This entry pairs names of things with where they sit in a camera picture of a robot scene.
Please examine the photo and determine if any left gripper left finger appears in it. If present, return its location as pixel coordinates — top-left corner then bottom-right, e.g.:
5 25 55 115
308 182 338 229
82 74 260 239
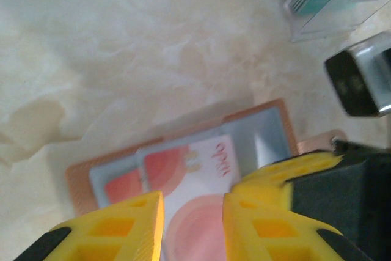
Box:
13 190 166 261

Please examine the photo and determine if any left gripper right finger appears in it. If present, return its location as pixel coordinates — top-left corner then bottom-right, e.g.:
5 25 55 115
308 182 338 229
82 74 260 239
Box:
224 194 372 261

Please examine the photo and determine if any red white plastic card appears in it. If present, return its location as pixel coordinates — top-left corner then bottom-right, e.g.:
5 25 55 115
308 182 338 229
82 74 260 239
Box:
103 171 147 205
136 134 242 261

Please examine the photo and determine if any tan leather card holder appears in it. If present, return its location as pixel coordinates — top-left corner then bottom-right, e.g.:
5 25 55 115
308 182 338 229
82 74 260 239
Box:
65 98 348 218

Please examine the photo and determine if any clear acrylic card box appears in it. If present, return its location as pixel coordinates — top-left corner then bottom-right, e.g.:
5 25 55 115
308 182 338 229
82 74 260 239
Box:
283 0 391 43

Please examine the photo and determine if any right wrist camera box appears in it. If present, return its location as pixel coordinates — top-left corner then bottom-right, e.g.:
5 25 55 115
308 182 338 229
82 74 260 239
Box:
323 31 391 118

